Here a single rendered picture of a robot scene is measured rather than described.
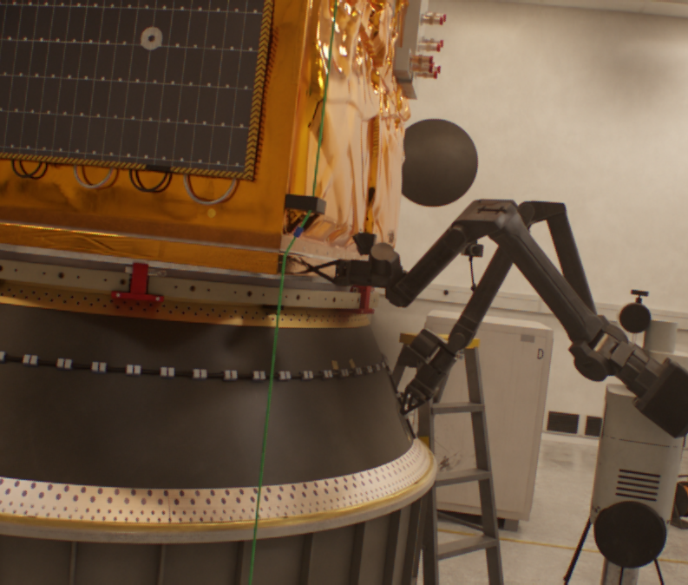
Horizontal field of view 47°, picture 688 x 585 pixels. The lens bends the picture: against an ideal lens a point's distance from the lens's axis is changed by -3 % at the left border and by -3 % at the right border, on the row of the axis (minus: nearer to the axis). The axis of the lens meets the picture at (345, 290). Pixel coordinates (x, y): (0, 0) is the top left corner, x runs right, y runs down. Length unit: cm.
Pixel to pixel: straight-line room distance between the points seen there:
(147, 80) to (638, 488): 139
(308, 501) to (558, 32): 883
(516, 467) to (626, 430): 420
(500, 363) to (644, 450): 408
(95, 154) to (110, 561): 90
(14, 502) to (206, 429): 46
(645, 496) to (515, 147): 833
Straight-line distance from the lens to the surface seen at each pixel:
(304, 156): 174
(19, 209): 194
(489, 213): 162
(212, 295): 204
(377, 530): 232
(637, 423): 186
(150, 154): 175
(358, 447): 226
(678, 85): 1047
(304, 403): 214
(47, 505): 189
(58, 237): 188
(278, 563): 205
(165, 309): 204
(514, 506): 610
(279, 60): 175
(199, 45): 177
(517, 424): 597
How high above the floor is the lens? 178
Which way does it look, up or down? 2 degrees down
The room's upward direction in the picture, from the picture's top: 6 degrees clockwise
